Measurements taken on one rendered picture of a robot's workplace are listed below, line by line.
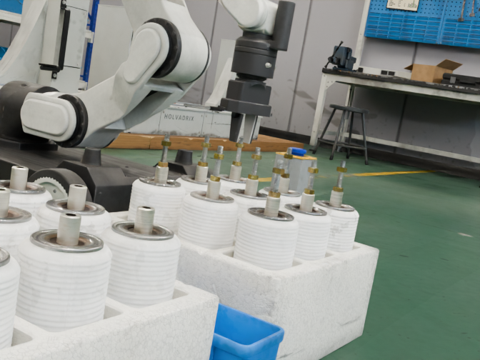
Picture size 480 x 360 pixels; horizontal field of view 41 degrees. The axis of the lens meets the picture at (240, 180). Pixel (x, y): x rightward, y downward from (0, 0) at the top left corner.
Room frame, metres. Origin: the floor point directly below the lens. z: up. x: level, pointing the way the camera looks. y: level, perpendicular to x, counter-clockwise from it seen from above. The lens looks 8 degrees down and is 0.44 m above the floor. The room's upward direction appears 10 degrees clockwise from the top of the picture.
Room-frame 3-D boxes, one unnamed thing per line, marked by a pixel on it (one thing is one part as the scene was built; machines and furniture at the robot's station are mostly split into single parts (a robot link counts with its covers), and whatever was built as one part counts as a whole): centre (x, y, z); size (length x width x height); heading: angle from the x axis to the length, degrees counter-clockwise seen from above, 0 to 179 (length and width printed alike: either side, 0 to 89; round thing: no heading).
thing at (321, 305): (1.16, -0.02, 0.09); 0.39 x 0.39 x 0.18; 57
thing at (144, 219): (0.75, 0.11, 0.26); 0.02 x 0.02 x 0.03
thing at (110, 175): (1.74, 0.46, 0.19); 0.64 x 0.52 x 0.33; 58
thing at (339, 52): (5.74, -0.71, 0.87); 0.41 x 0.17 x 0.25; 148
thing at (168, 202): (1.12, 0.14, 0.16); 0.10 x 0.10 x 0.18
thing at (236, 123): (1.30, 0.03, 0.36); 0.03 x 0.02 x 0.06; 42
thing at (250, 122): (1.33, 0.00, 0.36); 0.03 x 0.02 x 0.06; 42
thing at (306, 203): (1.09, -0.12, 0.26); 0.02 x 0.02 x 0.03
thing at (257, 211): (0.99, -0.06, 0.25); 0.08 x 0.08 x 0.01
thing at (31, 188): (0.87, 0.31, 0.25); 0.08 x 0.08 x 0.01
